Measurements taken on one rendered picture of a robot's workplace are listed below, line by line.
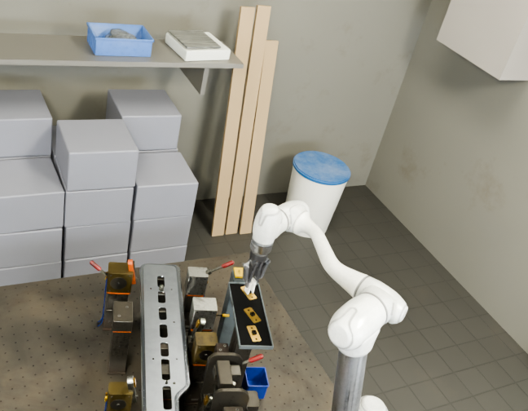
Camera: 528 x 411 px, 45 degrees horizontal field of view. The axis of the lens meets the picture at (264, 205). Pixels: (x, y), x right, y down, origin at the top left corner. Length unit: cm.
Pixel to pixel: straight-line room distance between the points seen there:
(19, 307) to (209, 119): 230
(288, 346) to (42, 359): 116
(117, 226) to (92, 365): 115
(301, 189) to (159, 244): 138
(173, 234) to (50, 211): 81
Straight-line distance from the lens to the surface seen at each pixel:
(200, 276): 292
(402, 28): 545
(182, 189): 386
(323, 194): 492
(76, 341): 308
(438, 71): 540
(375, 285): 227
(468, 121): 516
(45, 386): 292
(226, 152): 462
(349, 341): 210
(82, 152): 354
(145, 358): 263
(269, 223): 245
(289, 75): 504
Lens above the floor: 297
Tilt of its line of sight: 33 degrees down
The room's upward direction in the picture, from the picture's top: 15 degrees clockwise
